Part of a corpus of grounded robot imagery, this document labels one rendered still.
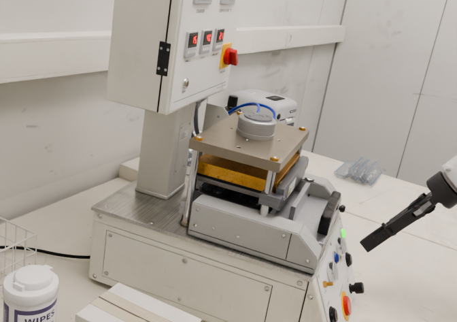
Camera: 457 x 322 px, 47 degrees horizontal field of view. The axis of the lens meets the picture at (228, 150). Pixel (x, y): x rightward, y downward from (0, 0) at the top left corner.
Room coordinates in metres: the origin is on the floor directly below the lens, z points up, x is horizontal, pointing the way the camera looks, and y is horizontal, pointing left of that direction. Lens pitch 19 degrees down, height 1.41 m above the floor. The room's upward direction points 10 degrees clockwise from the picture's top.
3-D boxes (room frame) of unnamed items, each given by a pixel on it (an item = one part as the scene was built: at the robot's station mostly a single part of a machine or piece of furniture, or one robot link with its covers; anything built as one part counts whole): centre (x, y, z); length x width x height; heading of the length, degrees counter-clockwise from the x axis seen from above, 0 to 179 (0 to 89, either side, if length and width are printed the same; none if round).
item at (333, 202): (0.98, -0.23, 0.99); 0.15 x 0.02 x 0.04; 163
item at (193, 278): (1.05, -0.06, 0.84); 0.53 x 0.37 x 0.17; 73
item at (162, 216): (1.05, -0.02, 0.93); 0.46 x 0.35 x 0.01; 73
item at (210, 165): (1.04, -0.05, 1.07); 0.22 x 0.17 x 0.10; 163
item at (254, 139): (1.06, -0.02, 1.08); 0.31 x 0.24 x 0.13; 163
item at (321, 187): (1.15, -0.16, 0.97); 0.26 x 0.05 x 0.07; 73
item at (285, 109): (2.12, -0.11, 0.88); 0.25 x 0.20 x 0.17; 59
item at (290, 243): (0.88, -0.08, 0.97); 0.25 x 0.05 x 0.07; 73
